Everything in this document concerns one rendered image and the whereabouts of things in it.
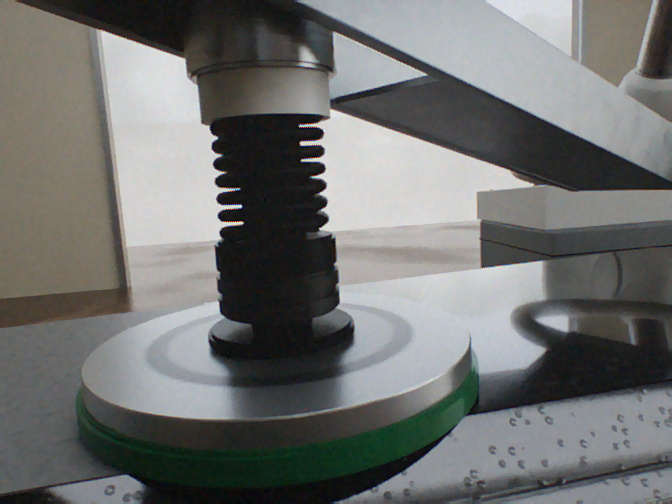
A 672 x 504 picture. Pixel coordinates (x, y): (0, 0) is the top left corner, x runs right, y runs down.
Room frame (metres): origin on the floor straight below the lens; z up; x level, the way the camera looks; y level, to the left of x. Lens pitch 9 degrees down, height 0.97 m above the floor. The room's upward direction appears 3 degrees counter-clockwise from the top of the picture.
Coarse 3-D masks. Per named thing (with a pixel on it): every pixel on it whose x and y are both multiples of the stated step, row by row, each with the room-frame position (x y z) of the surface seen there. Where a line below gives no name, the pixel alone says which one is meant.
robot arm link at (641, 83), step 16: (656, 0) 1.34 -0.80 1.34; (656, 16) 1.34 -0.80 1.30; (656, 32) 1.35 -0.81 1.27; (656, 48) 1.36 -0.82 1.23; (640, 64) 1.41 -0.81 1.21; (656, 64) 1.37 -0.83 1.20; (624, 80) 1.45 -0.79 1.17; (640, 80) 1.40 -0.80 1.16; (656, 80) 1.38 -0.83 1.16; (640, 96) 1.40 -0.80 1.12; (656, 96) 1.38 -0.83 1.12; (656, 112) 1.39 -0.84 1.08
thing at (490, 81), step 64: (64, 0) 0.28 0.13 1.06; (320, 0) 0.24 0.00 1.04; (384, 0) 0.26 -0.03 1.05; (448, 0) 0.29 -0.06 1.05; (384, 64) 0.41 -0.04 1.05; (448, 64) 0.29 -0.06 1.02; (512, 64) 0.33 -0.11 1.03; (576, 64) 0.37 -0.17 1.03; (448, 128) 0.41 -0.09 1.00; (512, 128) 0.38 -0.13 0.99; (576, 128) 0.37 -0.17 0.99; (640, 128) 0.44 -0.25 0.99
